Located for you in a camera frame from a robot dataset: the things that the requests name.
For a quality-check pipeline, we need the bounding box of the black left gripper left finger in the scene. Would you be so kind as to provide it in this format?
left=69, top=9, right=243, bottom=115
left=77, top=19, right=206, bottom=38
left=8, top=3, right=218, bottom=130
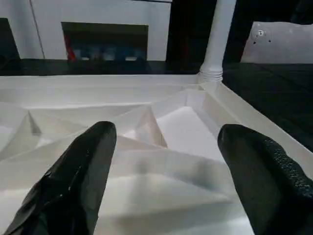
left=2, top=120, right=118, bottom=235

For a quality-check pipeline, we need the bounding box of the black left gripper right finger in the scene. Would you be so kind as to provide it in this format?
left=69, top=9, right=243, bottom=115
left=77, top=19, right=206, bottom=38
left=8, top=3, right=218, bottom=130
left=217, top=123, right=313, bottom=235

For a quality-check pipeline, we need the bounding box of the white plastic table leg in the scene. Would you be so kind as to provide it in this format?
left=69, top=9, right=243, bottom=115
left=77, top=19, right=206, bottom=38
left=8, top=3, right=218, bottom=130
left=199, top=0, right=237, bottom=83

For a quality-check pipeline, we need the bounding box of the red bottle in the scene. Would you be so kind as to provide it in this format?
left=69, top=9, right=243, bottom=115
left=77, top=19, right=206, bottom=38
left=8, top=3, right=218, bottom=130
left=65, top=36, right=75, bottom=61

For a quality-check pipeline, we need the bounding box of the white cabinet with glass doors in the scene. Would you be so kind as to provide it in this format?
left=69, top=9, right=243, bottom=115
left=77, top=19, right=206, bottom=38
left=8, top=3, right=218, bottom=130
left=0, top=0, right=172, bottom=61

